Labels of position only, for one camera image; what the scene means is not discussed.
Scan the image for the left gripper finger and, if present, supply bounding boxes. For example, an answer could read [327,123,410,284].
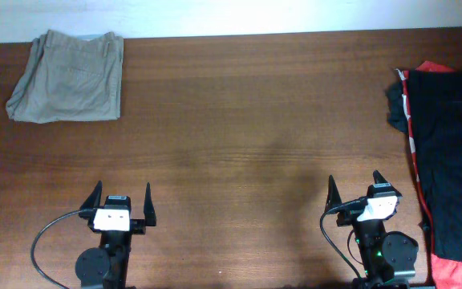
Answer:
[79,181,103,210]
[144,182,156,226]

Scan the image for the black shorts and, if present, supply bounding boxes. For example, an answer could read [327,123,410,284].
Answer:
[407,71,462,262]

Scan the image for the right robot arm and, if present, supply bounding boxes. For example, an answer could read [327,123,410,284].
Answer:
[319,170,419,289]

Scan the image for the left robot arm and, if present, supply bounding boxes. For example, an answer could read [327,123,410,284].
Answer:
[75,181,157,289]

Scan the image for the dark garment under red shirt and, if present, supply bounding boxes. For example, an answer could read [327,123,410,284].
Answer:
[385,81,408,134]

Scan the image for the red printed t-shirt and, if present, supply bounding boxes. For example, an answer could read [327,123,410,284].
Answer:
[395,68,462,289]

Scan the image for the folded khaki trousers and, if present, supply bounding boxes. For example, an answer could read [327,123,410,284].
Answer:
[6,30,124,124]

